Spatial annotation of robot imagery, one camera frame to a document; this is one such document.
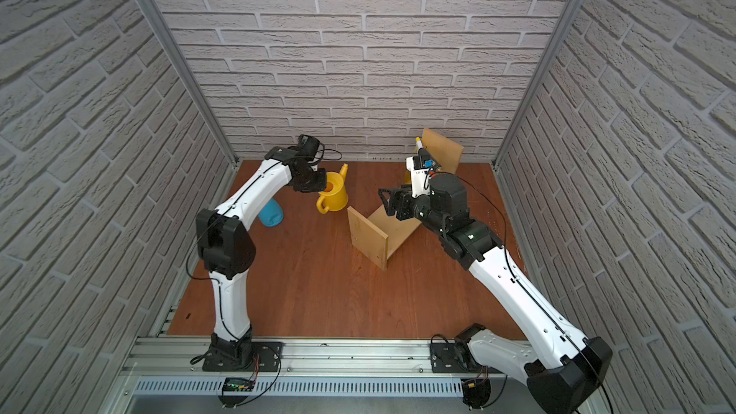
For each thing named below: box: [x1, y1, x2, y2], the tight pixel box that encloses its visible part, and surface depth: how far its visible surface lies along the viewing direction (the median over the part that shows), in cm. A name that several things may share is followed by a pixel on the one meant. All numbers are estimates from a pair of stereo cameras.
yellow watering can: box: [316, 162, 349, 214], surface depth 93 cm
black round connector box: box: [461, 377, 492, 408], surface depth 71 cm
